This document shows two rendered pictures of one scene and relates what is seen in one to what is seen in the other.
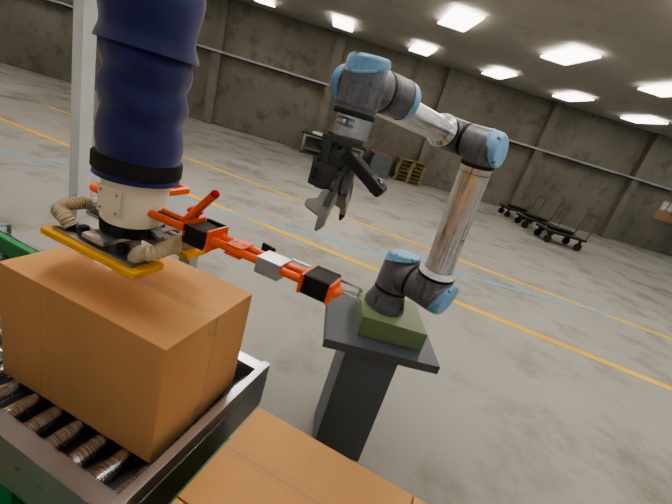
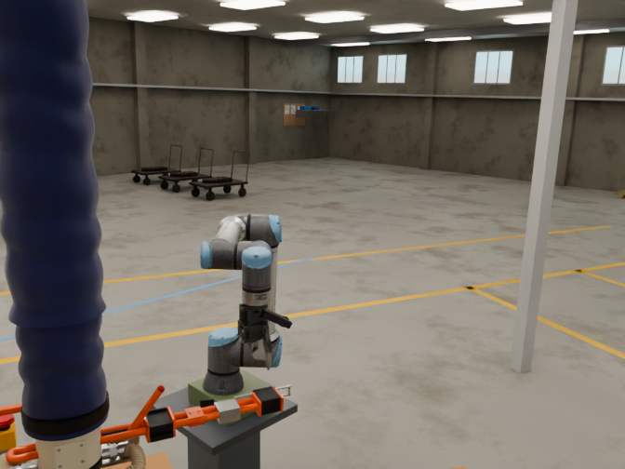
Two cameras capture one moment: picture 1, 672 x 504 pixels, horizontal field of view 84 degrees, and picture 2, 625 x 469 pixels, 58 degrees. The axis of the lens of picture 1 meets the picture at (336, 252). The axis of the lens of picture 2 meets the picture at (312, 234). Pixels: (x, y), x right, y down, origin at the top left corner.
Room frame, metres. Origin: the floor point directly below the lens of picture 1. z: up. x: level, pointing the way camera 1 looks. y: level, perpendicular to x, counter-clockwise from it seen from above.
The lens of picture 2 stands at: (-0.53, 1.04, 2.17)
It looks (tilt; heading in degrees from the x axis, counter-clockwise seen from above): 14 degrees down; 318
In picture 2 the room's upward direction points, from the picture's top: 2 degrees clockwise
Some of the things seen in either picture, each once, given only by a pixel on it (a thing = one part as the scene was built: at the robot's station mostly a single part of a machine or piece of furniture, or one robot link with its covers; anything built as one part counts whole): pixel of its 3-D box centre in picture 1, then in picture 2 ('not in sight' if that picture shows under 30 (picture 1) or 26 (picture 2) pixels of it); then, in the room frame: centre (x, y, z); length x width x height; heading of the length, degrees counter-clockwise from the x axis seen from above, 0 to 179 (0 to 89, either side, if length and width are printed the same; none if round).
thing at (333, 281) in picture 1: (319, 284); (267, 401); (0.82, 0.02, 1.20); 0.08 x 0.07 x 0.05; 75
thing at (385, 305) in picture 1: (387, 295); (223, 376); (1.56, -0.29, 0.89); 0.19 x 0.19 x 0.10
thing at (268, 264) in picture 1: (273, 265); (227, 410); (0.86, 0.14, 1.19); 0.07 x 0.07 x 0.04; 75
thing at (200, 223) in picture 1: (205, 233); (158, 423); (0.92, 0.35, 1.20); 0.10 x 0.08 x 0.06; 165
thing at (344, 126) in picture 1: (349, 128); (257, 296); (0.84, 0.05, 1.57); 0.10 x 0.09 x 0.05; 164
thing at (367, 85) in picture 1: (362, 86); (257, 269); (0.84, 0.05, 1.65); 0.10 x 0.09 x 0.12; 141
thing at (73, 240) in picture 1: (102, 243); not in sight; (0.90, 0.62, 1.09); 0.34 x 0.10 x 0.05; 75
